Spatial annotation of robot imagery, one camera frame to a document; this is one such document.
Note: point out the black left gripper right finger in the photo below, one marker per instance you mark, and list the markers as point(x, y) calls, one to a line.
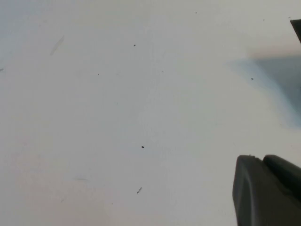
point(284, 174)

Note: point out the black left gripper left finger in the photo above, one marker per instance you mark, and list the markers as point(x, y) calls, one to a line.
point(254, 195)

